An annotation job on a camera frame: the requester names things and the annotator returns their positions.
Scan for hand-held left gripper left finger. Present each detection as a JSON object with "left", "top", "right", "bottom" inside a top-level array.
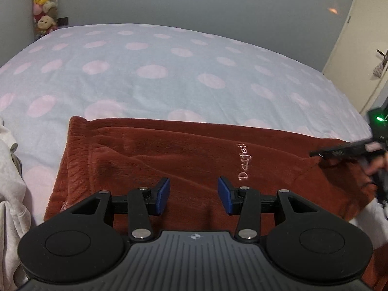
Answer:
[{"left": 72, "top": 177, "right": 171, "bottom": 242}]

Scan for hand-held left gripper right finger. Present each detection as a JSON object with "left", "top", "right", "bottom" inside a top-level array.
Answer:
[{"left": 217, "top": 175, "right": 318, "bottom": 241}]

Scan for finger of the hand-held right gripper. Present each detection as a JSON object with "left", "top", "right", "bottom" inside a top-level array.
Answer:
[{"left": 309, "top": 140, "right": 386, "bottom": 160}]

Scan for rust brown fleece garment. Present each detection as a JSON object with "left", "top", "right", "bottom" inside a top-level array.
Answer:
[{"left": 43, "top": 116, "right": 388, "bottom": 291}]

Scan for person's right hand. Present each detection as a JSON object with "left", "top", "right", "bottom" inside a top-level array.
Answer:
[{"left": 363, "top": 154, "right": 388, "bottom": 186}]

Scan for hanging patterned pouch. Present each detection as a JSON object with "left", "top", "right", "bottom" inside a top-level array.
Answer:
[{"left": 372, "top": 57, "right": 388, "bottom": 80}]

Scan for white cloth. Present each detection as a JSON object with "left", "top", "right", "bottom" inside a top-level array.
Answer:
[{"left": 346, "top": 198, "right": 388, "bottom": 251}]

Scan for cream door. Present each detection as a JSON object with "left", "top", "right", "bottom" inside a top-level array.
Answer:
[{"left": 321, "top": 0, "right": 388, "bottom": 116}]

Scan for pink polka dot blanket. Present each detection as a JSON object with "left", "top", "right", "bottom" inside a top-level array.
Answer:
[{"left": 0, "top": 23, "right": 374, "bottom": 228}]

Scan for white garment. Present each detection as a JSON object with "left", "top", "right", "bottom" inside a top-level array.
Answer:
[{"left": 0, "top": 117, "right": 33, "bottom": 291}]

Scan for beige plush bear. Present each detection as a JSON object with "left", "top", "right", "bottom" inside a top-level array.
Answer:
[{"left": 36, "top": 15, "right": 57, "bottom": 35}]

